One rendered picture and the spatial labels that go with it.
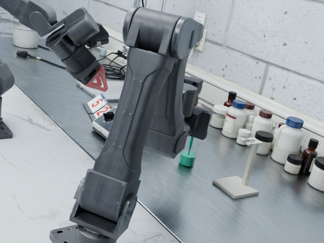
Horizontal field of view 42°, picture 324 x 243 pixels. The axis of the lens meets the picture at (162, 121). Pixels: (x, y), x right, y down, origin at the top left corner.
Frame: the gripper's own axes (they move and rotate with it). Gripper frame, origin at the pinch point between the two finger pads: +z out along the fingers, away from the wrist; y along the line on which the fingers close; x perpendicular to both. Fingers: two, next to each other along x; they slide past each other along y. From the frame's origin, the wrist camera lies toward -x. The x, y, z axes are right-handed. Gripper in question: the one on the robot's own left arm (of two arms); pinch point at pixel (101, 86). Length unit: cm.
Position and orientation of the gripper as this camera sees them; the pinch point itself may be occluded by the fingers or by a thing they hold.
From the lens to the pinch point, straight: 117.9
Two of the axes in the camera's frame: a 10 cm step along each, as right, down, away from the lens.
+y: -5.9, -3.8, 7.2
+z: 4.9, 5.4, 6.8
